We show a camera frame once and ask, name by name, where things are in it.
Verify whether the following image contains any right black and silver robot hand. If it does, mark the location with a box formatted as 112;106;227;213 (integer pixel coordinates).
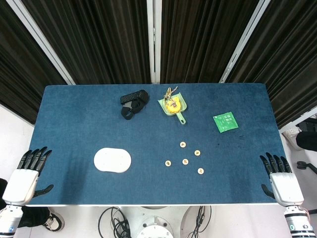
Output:
259;152;305;207

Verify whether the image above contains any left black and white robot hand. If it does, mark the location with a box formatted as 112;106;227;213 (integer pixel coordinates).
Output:
1;146;54;206

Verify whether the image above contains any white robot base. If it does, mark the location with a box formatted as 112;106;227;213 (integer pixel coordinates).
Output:
118;206;199;238

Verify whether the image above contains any black chair caster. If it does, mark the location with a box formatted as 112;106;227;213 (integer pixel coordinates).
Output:
296;160;317;178

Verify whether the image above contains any black trouser leg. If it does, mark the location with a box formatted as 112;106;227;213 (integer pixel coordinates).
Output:
296;131;317;151
18;205;50;229

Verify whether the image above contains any black and white sneaker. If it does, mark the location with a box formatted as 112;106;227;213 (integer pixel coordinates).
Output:
43;209;65;233

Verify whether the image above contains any blue fabric table cover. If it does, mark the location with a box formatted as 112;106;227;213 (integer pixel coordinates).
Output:
25;83;299;206

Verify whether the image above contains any green foil packet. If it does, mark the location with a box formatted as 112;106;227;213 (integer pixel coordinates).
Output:
212;111;239;134

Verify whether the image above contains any white oval plastic plate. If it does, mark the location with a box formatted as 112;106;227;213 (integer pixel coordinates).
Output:
93;147;132;174

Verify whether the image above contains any dark pleated curtain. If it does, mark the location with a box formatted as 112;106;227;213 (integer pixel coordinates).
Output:
226;0;317;129
0;0;69;124
160;0;261;84
21;0;152;85

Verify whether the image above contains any light green plastic dustpan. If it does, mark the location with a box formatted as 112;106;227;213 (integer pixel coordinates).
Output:
158;92;188;125

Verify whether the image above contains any yellow duck toy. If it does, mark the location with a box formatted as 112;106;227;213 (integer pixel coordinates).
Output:
165;96;181;115

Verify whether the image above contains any black cable bundle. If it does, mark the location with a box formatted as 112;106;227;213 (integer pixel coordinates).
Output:
98;206;131;238

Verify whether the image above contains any black elastic strap brace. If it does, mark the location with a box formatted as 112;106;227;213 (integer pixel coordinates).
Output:
120;89;150;121

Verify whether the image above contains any white frame post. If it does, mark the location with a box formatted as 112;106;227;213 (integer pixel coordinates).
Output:
146;0;162;84
6;0;76;85
219;0;272;84

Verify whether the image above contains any beige rope key bundle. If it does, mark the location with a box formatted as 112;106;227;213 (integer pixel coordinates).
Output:
162;86;178;101

